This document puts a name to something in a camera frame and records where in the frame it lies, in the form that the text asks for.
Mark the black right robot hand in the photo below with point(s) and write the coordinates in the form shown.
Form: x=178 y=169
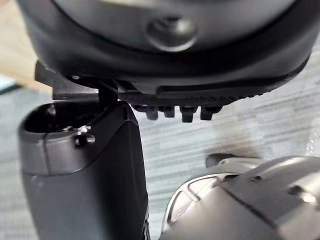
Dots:
x=105 y=50

